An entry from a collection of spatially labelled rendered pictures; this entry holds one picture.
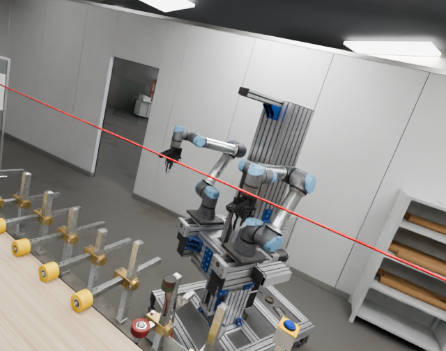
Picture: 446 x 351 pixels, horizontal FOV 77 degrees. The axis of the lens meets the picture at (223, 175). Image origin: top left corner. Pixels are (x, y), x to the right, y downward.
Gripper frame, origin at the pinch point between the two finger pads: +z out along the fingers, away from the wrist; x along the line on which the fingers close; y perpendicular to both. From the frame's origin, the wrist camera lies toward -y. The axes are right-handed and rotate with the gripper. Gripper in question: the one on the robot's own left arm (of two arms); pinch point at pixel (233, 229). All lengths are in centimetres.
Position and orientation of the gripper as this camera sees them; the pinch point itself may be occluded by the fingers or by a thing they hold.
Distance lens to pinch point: 148.0
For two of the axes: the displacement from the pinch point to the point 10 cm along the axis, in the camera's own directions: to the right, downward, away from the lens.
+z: -2.7, 9.3, 2.4
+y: 7.8, 0.7, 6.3
